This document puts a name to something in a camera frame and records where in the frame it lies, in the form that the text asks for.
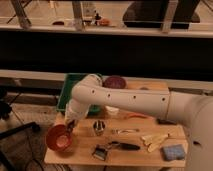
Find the orange carrot toy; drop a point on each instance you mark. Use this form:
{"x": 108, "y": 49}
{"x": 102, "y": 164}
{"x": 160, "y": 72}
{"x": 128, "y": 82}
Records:
{"x": 135, "y": 115}

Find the wooden table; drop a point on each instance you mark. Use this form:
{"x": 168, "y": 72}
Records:
{"x": 84, "y": 139}

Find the white plastic cup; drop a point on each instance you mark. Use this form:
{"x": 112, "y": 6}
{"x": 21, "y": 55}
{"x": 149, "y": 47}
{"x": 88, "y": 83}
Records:
{"x": 112, "y": 111}

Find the purple bowl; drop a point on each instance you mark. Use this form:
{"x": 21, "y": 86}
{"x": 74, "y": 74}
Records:
{"x": 115, "y": 82}

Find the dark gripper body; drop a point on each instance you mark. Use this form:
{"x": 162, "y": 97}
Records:
{"x": 70, "y": 126}

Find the small metal cup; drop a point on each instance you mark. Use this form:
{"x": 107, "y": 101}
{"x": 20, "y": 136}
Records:
{"x": 99, "y": 127}

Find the wooden utensil pieces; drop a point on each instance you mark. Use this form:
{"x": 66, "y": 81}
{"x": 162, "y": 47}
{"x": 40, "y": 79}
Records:
{"x": 153, "y": 141}

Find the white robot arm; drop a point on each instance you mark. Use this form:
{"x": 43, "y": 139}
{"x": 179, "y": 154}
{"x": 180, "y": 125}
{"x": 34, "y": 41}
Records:
{"x": 194, "y": 112}

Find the black rectangular block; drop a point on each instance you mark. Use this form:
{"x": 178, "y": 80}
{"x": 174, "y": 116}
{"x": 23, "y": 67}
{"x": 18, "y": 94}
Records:
{"x": 164, "y": 122}

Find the metal spoon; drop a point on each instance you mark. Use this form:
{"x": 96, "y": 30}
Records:
{"x": 121, "y": 131}

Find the red bowl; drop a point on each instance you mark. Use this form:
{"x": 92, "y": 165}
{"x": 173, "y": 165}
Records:
{"x": 58, "y": 138}

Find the blue sponge block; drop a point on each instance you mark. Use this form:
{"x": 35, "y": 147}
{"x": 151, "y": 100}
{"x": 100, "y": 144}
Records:
{"x": 173, "y": 152}

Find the green plastic tray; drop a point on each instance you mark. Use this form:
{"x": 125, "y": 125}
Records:
{"x": 69, "y": 82}

